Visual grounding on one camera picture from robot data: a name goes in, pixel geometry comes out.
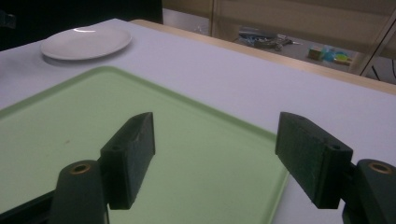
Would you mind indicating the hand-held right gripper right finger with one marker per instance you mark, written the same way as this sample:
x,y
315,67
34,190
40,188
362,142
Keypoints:
x,y
311,158

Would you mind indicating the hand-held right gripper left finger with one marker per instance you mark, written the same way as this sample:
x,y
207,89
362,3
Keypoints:
x,y
129,161

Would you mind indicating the green cutting board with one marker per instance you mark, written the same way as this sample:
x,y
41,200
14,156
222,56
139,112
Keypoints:
x,y
199,149

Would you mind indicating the colourful toy blocks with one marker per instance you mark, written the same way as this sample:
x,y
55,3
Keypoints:
x,y
330,55

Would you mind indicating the white plate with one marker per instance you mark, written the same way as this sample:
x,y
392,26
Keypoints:
x,y
85,43

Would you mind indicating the metal stand leg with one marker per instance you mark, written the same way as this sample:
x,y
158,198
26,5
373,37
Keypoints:
x,y
375,46

